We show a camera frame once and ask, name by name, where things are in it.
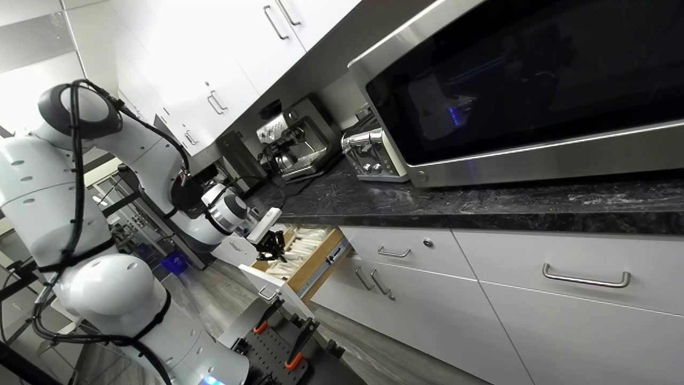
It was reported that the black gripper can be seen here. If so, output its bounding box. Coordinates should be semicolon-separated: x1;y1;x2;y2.
255;224;291;263

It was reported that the open wooden drawer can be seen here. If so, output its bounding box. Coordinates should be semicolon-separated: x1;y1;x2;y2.
238;222;355;325

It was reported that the white drawer front with lock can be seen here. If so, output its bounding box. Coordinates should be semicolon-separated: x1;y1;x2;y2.
339;224;476;281

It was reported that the wide white drawer front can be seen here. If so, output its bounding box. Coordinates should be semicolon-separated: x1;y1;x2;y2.
452;227;684;322

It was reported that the black countertop appliance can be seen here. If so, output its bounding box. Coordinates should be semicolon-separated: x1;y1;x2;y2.
216;130;268;194

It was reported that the grey cart with clamps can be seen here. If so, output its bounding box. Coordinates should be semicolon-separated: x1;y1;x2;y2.
234;293;326;385

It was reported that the small blue object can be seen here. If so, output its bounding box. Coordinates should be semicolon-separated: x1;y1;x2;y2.
159;253;191;279

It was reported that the silver espresso machine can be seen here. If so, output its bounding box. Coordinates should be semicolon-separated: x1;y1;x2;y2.
252;95;345;182

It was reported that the silver toaster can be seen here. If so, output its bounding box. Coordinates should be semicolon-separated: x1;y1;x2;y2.
339;124;410;185

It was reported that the white lower cabinet door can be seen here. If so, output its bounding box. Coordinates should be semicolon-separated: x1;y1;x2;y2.
310;254;536;385

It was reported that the white upper cabinet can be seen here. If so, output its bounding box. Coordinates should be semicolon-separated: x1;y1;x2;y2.
104;0;438;157

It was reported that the stainless steel microwave oven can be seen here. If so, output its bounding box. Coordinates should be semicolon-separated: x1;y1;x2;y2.
347;0;684;192

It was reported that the wide white cabinet door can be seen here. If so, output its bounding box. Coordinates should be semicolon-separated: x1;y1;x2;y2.
481;281;684;385

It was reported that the silver drawer bar handle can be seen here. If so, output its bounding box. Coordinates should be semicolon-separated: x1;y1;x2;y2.
376;245;415;262

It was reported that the silver upper cabinet handle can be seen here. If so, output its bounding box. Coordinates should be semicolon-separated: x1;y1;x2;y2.
273;0;304;30
260;2;291;43
206;88;231;117

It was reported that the long silver drawer handle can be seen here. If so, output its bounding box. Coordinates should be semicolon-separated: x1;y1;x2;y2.
539;262;635;292

